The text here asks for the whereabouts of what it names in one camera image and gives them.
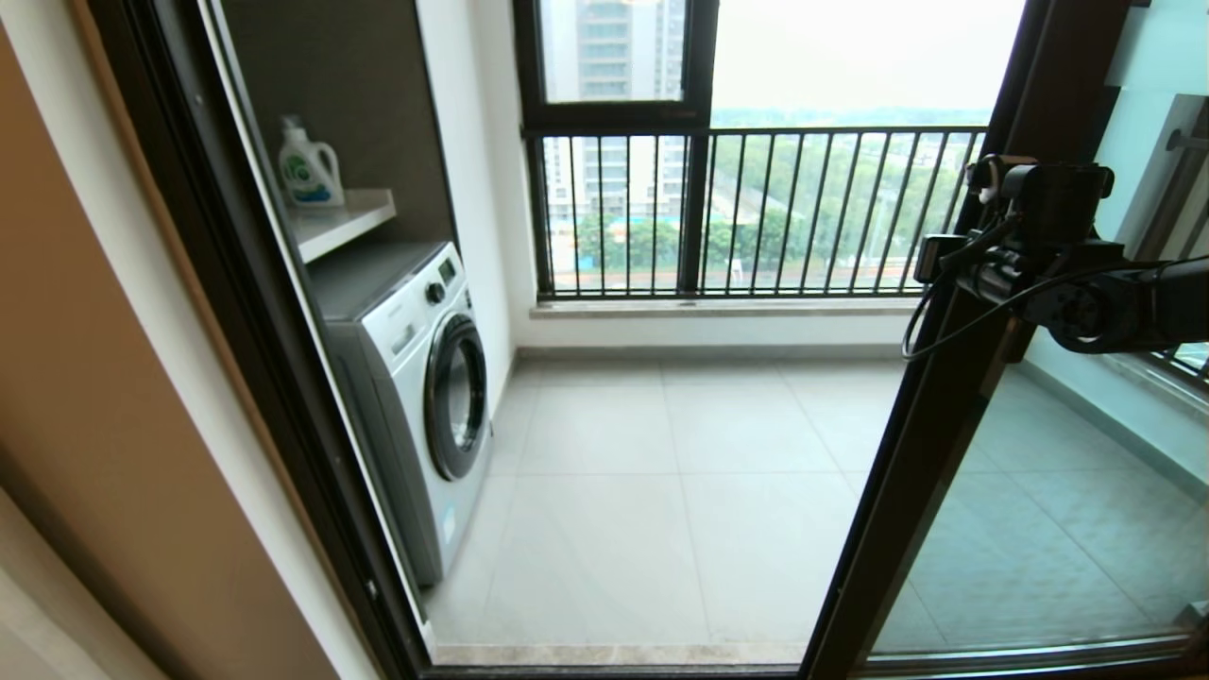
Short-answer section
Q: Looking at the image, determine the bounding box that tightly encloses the white shelf board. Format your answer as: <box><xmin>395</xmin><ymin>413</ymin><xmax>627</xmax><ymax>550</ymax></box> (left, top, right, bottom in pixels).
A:
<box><xmin>287</xmin><ymin>188</ymin><xmax>398</xmax><ymax>264</ymax></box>

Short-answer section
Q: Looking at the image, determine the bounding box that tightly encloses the thin black camera cable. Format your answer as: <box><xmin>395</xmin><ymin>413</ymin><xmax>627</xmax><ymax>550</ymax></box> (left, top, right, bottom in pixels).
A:
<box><xmin>900</xmin><ymin>253</ymin><xmax>1209</xmax><ymax>363</ymax></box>

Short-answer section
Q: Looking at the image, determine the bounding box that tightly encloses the stone window sill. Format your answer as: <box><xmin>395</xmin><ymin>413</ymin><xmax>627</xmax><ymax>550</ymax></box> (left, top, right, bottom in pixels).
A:
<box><xmin>529</xmin><ymin>296</ymin><xmax>922</xmax><ymax>321</ymax></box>
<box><xmin>1115</xmin><ymin>351</ymin><xmax>1209</xmax><ymax>417</ymax></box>

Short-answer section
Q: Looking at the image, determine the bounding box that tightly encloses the dark window frame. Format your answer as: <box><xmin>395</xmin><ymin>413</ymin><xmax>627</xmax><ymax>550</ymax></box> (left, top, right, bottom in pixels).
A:
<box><xmin>512</xmin><ymin>0</ymin><xmax>719</xmax><ymax>299</ymax></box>

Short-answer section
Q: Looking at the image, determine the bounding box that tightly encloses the white front-load washing machine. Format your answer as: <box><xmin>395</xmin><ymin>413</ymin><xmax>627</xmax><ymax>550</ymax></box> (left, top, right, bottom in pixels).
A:
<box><xmin>307</xmin><ymin>240</ymin><xmax>493</xmax><ymax>587</ymax></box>

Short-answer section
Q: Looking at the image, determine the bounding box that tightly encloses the beige curtain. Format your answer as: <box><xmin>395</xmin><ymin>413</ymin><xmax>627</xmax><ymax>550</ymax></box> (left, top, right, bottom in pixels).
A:
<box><xmin>0</xmin><ymin>486</ymin><xmax>169</xmax><ymax>680</ymax></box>

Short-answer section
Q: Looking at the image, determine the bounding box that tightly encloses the dark framed sliding glass door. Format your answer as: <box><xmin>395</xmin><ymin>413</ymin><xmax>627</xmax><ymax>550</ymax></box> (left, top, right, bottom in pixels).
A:
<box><xmin>801</xmin><ymin>0</ymin><xmax>1209</xmax><ymax>680</ymax></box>

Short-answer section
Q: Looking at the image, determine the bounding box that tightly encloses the black side railing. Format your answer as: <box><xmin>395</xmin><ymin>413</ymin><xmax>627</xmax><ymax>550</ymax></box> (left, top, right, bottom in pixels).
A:
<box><xmin>1133</xmin><ymin>98</ymin><xmax>1209</xmax><ymax>383</ymax></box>

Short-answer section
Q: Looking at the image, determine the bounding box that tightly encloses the black balcony railing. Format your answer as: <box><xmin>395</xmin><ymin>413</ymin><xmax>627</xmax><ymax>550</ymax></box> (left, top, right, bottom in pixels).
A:
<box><xmin>522</xmin><ymin>125</ymin><xmax>988</xmax><ymax>301</ymax></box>

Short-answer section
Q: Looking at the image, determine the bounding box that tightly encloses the white detergent bottle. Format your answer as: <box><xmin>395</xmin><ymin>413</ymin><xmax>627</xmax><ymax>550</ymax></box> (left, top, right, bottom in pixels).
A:
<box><xmin>277</xmin><ymin>115</ymin><xmax>346</xmax><ymax>209</ymax></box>

